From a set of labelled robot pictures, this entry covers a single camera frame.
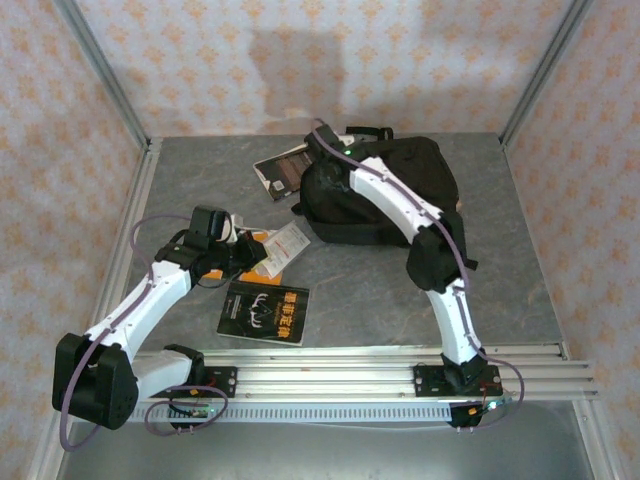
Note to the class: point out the orange paperback book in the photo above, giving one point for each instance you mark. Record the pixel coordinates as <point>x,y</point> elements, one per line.
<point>257,278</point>

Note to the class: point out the white packet with red stripe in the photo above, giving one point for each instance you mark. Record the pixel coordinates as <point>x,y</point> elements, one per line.
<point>287,245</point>

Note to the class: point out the dark book with brown cover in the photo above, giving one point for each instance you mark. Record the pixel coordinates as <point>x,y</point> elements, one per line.
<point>285,172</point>

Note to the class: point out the black book with orange title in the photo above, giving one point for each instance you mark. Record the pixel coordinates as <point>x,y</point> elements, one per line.
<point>270,320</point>

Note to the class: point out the black backpack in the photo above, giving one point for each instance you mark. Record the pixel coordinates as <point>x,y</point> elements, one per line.
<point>415,165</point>

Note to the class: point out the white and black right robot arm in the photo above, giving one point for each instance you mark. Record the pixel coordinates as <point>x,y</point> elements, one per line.
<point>390,195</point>

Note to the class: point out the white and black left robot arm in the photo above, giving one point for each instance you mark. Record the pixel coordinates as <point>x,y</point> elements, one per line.
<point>145,300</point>

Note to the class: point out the small circuit board green LED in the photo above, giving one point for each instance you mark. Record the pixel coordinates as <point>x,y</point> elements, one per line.
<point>200,411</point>
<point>487,406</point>

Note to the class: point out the grey metal sheet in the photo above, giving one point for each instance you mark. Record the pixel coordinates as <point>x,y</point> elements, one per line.
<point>325,455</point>

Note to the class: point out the aluminium table side rail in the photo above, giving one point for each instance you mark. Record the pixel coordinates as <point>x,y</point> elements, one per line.
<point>142,180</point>

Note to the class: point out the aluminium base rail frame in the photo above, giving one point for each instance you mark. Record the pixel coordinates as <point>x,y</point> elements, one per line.
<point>325,375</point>

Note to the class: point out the aluminium corner post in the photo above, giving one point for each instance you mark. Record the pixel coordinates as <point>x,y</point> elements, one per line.
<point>103,70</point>
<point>544,70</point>

